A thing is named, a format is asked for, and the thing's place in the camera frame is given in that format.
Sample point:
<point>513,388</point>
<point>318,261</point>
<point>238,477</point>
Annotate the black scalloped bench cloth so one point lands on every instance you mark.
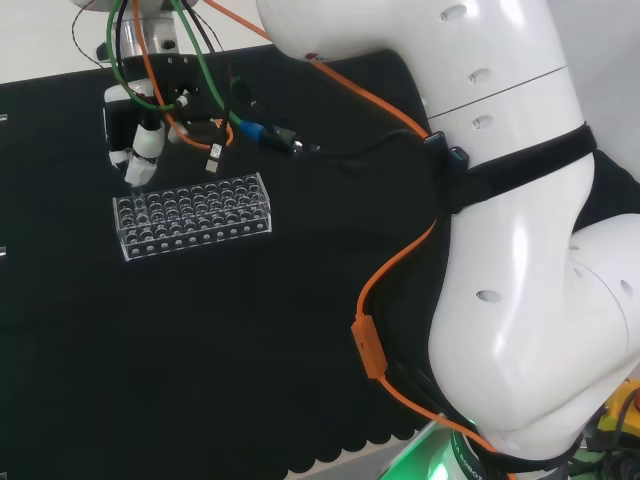
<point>225,350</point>

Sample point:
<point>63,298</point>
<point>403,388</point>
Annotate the clear acrylic test tube rack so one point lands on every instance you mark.
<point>200,215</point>

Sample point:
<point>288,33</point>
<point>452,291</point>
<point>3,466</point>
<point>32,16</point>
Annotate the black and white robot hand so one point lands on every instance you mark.
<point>130,120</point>

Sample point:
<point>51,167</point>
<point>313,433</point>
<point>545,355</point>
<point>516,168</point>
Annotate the yellow stop button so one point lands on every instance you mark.
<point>622,405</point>

